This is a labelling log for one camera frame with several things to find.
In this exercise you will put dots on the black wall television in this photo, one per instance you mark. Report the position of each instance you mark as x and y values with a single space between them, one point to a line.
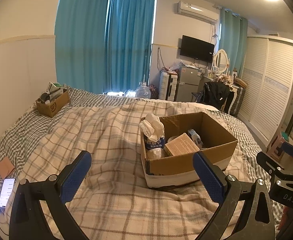
196 48

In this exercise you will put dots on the large cardboard box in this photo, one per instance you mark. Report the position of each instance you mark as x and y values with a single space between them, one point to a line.
186 165

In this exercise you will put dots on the clear plastic bag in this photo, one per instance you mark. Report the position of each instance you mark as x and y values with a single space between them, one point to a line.
175 66

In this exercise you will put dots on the wide teal curtain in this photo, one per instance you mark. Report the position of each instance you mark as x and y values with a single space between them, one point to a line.
81 37

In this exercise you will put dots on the fluffy blond object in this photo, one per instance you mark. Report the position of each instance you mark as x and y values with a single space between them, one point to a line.
223 79

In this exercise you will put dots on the silver mini fridge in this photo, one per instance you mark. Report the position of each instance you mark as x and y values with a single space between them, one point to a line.
187 83

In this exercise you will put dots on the green and white box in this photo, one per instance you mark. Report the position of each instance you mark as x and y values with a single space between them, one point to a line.
54 87

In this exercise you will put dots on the oval white mirror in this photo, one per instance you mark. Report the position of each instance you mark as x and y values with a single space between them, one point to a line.
221 61

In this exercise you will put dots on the red and white medicine box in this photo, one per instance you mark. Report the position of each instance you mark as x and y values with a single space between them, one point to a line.
181 144

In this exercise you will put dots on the large water jug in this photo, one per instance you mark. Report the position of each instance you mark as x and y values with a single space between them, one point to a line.
143 91

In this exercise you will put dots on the black round object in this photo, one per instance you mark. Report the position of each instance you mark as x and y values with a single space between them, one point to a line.
44 97

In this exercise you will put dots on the floral bag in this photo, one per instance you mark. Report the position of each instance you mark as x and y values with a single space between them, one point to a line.
153 91

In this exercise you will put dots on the white air conditioner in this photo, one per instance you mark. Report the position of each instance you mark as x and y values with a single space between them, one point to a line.
196 12

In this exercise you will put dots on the dark red cloth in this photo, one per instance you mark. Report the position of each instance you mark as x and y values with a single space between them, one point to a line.
284 221

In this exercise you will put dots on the smartphone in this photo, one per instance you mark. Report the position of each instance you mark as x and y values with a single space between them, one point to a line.
7 192

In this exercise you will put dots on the white suitcase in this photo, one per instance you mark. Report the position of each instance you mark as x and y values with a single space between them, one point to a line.
167 86

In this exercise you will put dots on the pink plastic stool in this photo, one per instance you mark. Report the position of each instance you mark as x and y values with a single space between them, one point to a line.
276 146

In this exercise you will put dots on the small cardboard box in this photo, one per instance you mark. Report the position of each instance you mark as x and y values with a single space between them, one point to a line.
54 105

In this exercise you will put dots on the narrow teal curtain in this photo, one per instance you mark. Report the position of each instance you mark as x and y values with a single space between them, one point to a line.
232 42

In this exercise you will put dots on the beige plaid blanket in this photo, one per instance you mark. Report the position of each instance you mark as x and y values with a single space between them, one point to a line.
99 135

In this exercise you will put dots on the grey checked bed sheet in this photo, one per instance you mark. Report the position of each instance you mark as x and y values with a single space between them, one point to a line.
19 132

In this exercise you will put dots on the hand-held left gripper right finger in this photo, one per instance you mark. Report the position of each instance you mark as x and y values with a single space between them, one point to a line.
209 180

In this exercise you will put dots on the black jacket on chair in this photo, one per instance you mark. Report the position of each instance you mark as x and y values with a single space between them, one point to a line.
216 95

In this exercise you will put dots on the brown wallet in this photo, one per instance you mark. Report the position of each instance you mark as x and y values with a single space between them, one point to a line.
6 167

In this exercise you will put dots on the pleated teal curtain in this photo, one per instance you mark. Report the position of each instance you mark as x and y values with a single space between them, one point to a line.
129 42

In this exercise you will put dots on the white louvered wardrobe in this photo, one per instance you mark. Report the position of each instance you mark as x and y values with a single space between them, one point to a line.
266 90

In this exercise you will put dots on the white dressing table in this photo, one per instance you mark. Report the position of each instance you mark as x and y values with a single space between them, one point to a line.
234 92

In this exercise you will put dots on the dark suitcase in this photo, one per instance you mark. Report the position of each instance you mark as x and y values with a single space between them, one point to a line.
237 100

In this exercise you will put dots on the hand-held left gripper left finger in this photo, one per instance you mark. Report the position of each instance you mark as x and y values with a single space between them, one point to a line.
76 177

